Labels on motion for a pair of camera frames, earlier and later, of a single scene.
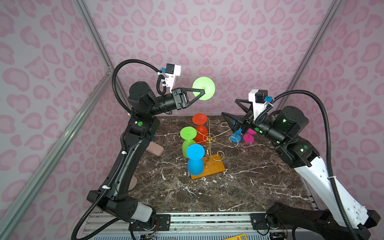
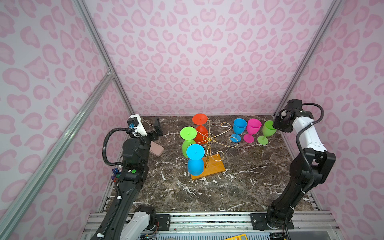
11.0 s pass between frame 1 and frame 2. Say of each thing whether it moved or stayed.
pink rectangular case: stayed
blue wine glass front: stayed
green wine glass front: moved
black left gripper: moved
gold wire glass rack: stayed
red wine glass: stayed
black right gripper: moved
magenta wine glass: stayed
